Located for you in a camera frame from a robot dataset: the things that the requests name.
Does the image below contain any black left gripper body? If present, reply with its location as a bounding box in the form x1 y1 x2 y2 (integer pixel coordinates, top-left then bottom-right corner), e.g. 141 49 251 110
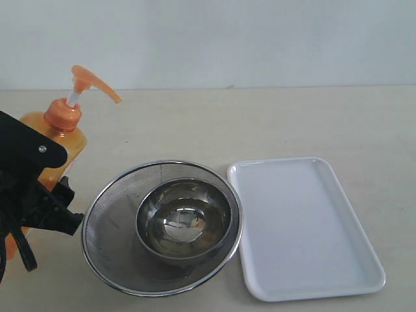
1 168 83 235

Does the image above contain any orange pump soap bottle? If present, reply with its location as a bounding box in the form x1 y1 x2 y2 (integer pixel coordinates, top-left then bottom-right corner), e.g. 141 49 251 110
1 65 122 271

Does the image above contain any small stainless steel bowl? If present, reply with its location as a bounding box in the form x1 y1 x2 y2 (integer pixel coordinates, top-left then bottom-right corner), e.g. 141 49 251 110
136 177 235 266

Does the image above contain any steel mesh strainer basket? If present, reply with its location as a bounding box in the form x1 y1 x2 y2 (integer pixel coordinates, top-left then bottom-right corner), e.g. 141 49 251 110
81 160 243 297

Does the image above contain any white rectangular plastic tray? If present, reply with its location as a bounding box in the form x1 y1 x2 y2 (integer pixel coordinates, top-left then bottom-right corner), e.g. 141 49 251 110
227 157 386 302

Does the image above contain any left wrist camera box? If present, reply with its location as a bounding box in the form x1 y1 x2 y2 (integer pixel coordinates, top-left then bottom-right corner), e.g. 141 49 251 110
1 111 68 181

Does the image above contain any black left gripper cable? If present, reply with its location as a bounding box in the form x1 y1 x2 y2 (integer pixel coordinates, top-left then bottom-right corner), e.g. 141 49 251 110
0 224 38 283

